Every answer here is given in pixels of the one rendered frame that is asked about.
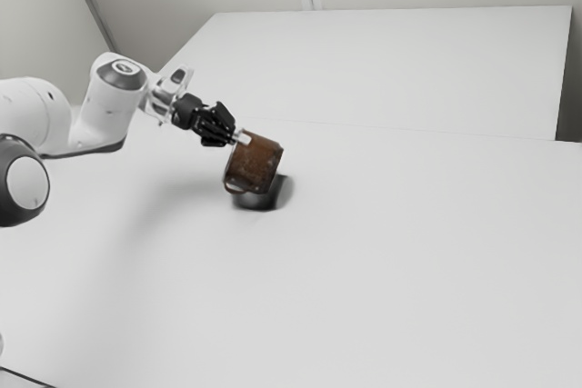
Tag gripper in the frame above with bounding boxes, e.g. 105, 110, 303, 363
171, 92, 253, 148

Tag brown rusty mug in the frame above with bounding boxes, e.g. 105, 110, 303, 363
221, 129, 286, 198

